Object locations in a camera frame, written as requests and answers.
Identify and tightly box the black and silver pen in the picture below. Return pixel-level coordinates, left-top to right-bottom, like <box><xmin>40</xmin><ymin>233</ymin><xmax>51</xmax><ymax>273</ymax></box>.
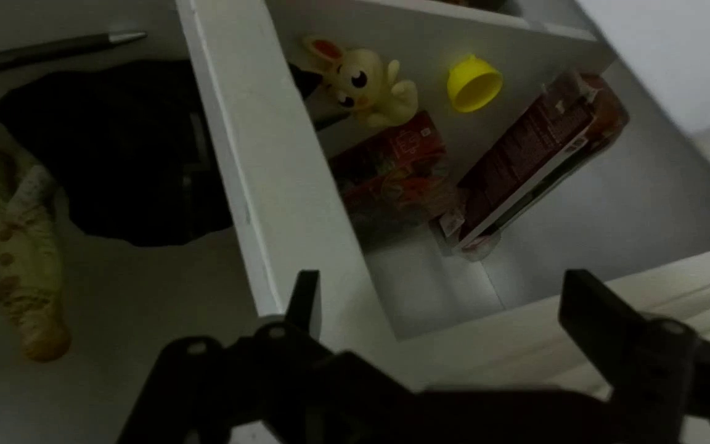
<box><xmin>0</xmin><ymin>30</ymin><xmax>149</xmax><ymax>75</ymax></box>

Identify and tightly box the yellow plush rabbit toy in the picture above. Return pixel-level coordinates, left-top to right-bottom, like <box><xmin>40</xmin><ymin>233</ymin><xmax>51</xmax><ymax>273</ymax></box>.
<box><xmin>303</xmin><ymin>37</ymin><xmax>420</xmax><ymax>130</ymax></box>

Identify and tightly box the spotted yellow plush toy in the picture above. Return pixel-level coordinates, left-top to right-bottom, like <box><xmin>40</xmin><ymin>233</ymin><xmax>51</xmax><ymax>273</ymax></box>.
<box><xmin>0</xmin><ymin>138</ymin><xmax>73</xmax><ymax>363</ymax></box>

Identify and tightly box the yellow plastic cup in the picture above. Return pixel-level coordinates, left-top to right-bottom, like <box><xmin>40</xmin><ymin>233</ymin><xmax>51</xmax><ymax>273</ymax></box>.
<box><xmin>446</xmin><ymin>54</ymin><xmax>504</xmax><ymax>114</ymax></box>

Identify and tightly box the white cabinet door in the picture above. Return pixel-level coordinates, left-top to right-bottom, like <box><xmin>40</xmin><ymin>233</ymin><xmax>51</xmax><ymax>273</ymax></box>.
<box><xmin>574</xmin><ymin>0</ymin><xmax>710</xmax><ymax>134</ymax></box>

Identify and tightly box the brown wrapped snack packet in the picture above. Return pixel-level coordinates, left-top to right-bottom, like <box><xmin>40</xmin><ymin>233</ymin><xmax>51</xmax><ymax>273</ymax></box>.
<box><xmin>431</xmin><ymin>70</ymin><xmax>631</xmax><ymax>261</ymax></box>

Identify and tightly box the red snack packet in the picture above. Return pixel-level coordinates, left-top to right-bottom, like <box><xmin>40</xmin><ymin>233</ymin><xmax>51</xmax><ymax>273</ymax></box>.
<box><xmin>328</xmin><ymin>111</ymin><xmax>462</xmax><ymax>236</ymax></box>

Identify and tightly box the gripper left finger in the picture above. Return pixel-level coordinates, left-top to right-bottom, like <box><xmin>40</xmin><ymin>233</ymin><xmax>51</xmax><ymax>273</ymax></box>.
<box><xmin>116</xmin><ymin>269</ymin><xmax>420</xmax><ymax>444</ymax></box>

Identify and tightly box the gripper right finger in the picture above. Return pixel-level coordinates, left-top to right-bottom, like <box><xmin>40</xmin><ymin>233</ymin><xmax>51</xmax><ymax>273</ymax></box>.
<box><xmin>557</xmin><ymin>269</ymin><xmax>710</xmax><ymax>444</ymax></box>

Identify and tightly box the black cloth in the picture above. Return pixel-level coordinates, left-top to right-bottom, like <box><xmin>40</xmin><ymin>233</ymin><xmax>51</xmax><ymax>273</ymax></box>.
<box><xmin>0</xmin><ymin>59</ymin><xmax>325</xmax><ymax>248</ymax></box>

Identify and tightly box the white cabinet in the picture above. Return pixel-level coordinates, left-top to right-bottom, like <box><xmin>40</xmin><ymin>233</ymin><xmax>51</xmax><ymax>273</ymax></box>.
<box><xmin>175</xmin><ymin>0</ymin><xmax>710</xmax><ymax>444</ymax></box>

